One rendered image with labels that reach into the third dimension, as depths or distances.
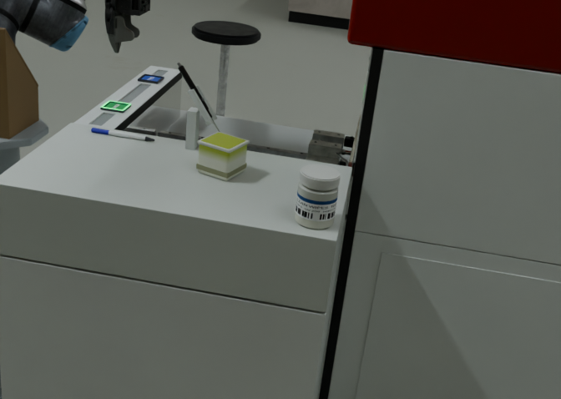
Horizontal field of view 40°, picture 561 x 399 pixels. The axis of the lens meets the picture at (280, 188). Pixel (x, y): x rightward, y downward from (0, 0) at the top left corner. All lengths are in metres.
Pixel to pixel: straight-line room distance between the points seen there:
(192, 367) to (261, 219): 0.33
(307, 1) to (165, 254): 6.52
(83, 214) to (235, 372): 0.41
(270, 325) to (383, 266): 0.40
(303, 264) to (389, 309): 0.47
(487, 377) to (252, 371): 0.62
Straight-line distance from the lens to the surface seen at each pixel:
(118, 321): 1.48
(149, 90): 2.00
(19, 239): 1.47
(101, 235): 1.40
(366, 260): 1.70
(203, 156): 1.48
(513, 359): 1.83
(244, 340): 1.43
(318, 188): 1.29
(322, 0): 7.75
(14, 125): 2.06
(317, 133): 1.95
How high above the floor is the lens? 1.55
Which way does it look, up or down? 24 degrees down
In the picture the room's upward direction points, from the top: 6 degrees clockwise
